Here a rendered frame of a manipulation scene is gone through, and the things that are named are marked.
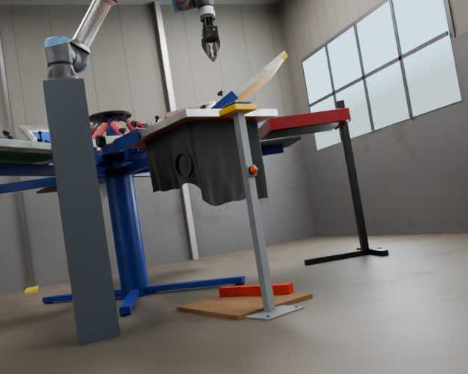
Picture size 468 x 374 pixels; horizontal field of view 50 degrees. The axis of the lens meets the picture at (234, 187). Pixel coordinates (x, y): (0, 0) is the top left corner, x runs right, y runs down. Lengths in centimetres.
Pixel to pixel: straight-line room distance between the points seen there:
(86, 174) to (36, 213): 361
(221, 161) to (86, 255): 80
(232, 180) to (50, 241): 367
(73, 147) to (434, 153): 332
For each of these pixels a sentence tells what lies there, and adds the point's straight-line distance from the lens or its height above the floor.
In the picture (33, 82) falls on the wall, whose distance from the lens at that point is 627.
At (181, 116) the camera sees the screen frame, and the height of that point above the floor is 97.
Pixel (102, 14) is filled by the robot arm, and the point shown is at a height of 155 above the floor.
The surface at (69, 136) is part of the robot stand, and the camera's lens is 244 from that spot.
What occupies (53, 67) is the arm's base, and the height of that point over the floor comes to 127.
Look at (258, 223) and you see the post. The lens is 231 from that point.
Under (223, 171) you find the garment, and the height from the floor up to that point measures 69.
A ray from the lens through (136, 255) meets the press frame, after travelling 368.
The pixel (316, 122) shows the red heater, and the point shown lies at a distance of 374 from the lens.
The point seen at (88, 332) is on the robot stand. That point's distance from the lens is 243.
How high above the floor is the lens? 47
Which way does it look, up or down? 3 degrees up
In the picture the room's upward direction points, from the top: 9 degrees counter-clockwise
